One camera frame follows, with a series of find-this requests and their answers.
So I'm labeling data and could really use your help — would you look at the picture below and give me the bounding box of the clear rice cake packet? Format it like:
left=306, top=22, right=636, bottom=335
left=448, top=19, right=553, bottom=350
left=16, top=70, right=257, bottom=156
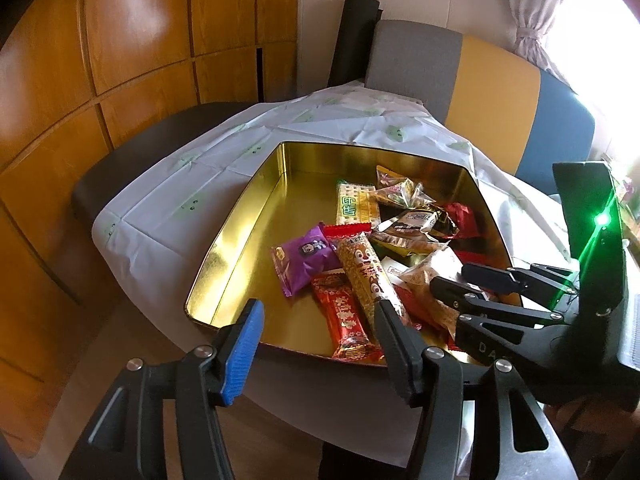
left=399, top=247, right=466, bottom=338

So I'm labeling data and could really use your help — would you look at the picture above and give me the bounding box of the red foil snack packet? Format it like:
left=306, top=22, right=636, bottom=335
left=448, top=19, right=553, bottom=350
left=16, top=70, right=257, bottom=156
left=394, top=284, right=458, bottom=350

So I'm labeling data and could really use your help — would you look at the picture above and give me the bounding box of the white red-striped packet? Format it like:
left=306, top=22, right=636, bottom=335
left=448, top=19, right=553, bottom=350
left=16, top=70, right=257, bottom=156
left=381, top=256, right=409, bottom=288

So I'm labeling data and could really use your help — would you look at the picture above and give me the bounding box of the black gold sesame packet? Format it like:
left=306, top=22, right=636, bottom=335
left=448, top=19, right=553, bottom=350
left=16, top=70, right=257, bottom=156
left=370, top=206, right=459, bottom=256

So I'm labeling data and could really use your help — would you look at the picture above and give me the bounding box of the red orange bar packet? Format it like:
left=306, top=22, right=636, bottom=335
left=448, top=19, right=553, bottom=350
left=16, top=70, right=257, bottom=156
left=311, top=272, right=383, bottom=363

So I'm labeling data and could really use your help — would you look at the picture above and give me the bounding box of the chipmunk grain bar packet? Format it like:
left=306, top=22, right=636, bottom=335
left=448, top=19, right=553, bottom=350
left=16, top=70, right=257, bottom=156
left=321, top=223, right=411, bottom=330

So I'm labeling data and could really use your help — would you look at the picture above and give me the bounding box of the yellow clear candy packet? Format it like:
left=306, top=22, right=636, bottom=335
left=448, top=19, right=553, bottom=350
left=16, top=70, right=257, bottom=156
left=373, top=165, right=435, bottom=210

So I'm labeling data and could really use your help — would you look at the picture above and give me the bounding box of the purple snack packet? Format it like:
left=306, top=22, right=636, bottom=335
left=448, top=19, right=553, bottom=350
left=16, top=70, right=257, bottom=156
left=270, top=223, right=341, bottom=298

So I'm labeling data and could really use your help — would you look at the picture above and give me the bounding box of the green yellow cracker packet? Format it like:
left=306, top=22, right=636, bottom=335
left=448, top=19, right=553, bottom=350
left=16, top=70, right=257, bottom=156
left=336, top=181, right=381, bottom=228

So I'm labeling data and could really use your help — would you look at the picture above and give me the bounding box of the light blue cloud-print tablecloth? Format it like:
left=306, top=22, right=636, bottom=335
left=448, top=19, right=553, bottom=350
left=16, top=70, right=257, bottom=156
left=92, top=84, right=568, bottom=466

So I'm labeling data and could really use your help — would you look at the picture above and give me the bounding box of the gold tin box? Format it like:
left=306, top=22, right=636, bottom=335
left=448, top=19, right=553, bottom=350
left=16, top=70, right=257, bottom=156
left=186, top=142, right=512, bottom=363

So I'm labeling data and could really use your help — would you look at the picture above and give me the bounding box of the grey yellow blue sofa back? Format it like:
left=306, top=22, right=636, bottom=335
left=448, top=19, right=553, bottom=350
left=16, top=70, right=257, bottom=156
left=366, top=20, right=594, bottom=194

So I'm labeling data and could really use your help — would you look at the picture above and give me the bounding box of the dark bench seat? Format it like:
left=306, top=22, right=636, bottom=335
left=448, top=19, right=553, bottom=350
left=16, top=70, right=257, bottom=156
left=72, top=102, right=253, bottom=231

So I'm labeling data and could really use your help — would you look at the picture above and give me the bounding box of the black rolled mat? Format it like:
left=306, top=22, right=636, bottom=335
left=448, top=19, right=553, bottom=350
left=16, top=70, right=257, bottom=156
left=328, top=0, right=383, bottom=87

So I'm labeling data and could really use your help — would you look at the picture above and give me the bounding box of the wooden wall cabinet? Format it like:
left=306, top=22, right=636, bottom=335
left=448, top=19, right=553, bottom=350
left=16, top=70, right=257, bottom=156
left=1, top=0, right=298, bottom=457

